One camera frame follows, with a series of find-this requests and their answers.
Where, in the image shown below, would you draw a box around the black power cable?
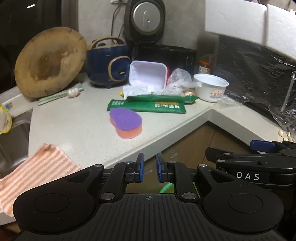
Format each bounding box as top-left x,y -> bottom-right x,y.
111,2 -> 123,45

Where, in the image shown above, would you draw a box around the white red plastic box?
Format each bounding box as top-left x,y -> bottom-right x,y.
128,60 -> 168,90

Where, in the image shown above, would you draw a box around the pink striped dish cloth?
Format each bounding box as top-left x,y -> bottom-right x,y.
1,144 -> 81,217

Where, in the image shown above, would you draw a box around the green trash bin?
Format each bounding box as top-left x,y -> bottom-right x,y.
159,183 -> 174,194

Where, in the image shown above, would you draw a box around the round wooden cutting board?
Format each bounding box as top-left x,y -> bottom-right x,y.
15,27 -> 87,98

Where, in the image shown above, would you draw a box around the blue rice cooker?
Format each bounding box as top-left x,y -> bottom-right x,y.
85,36 -> 132,88

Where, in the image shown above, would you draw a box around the yellow rim sink strainer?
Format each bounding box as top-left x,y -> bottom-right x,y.
0,105 -> 13,134

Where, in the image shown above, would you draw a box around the white paper bowl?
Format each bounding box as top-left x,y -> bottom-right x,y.
194,74 -> 229,103

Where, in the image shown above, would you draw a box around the white soap box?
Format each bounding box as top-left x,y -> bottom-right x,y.
2,94 -> 38,118

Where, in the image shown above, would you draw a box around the clear plastic bag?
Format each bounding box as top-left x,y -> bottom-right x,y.
161,68 -> 202,96

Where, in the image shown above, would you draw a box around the garlic bulb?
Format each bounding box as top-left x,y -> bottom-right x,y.
67,87 -> 80,98

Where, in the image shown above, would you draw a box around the ginger root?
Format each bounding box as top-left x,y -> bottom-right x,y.
183,88 -> 197,96

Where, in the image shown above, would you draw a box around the white range hood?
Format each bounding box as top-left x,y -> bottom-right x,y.
205,1 -> 295,59

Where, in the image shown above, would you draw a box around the orange lid pickle jar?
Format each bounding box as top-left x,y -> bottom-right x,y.
198,54 -> 214,74

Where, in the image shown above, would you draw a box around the green noodle package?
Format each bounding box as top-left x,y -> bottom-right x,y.
126,94 -> 199,104
107,100 -> 187,114

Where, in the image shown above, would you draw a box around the black rice cooker open lid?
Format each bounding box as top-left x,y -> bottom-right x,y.
123,1 -> 197,75

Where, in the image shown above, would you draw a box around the garlic cloves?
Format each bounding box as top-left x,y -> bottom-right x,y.
277,130 -> 293,142

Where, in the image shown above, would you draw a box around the foil covered stove panel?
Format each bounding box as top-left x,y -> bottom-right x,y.
213,36 -> 295,133

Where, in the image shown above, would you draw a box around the purple pink sponge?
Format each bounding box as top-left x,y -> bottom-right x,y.
109,108 -> 142,139

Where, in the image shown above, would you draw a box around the steel sink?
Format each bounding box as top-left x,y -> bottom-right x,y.
0,109 -> 33,178

